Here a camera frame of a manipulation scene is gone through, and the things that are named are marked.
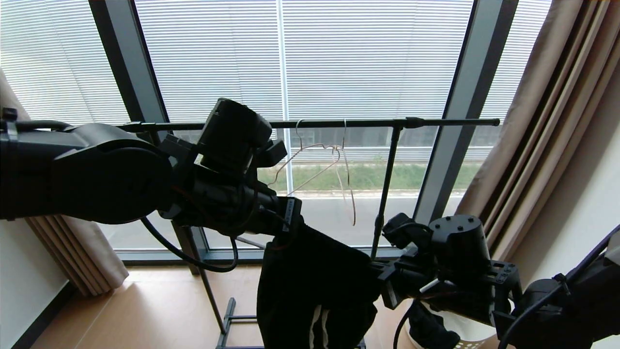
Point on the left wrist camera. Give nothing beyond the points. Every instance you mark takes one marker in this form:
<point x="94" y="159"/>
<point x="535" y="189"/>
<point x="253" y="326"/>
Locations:
<point x="271" y="152"/>

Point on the black clothes rack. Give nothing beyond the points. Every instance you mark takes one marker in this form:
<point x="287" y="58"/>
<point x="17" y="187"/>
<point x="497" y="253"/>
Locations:
<point x="436" y="121"/>

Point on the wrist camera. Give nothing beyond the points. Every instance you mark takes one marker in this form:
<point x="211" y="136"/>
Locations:
<point x="407" y="230"/>
<point x="271" y="152"/>

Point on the window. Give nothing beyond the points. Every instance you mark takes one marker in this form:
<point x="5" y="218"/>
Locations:
<point x="378" y="63"/>

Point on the heap of clothes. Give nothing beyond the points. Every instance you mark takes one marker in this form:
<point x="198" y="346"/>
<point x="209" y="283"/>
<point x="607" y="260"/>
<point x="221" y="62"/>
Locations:
<point x="431" y="332"/>

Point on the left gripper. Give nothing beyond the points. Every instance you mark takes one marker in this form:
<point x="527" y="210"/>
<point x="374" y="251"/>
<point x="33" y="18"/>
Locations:
<point x="242" y="208"/>

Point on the black shorts with white stripes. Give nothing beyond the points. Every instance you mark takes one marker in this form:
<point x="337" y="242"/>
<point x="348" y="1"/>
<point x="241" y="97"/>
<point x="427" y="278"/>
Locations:
<point x="315" y="281"/>

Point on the white laundry basket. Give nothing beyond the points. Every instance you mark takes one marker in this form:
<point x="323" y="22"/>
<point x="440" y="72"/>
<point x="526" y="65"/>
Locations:
<point x="474" y="332"/>

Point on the pink clothes hanger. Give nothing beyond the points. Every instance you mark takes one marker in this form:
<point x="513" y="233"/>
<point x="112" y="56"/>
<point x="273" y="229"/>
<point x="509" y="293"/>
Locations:
<point x="345" y="135"/>
<point x="300" y="140"/>

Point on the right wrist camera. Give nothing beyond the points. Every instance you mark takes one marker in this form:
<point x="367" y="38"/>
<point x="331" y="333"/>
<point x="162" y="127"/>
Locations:
<point x="407" y="230"/>

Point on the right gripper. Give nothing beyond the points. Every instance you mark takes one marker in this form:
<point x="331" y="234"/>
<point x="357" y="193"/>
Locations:
<point x="407" y="283"/>

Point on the brown curtain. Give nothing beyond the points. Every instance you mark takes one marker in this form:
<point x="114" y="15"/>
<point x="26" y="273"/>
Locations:
<point x="542" y="135"/>
<point x="82" y="257"/>

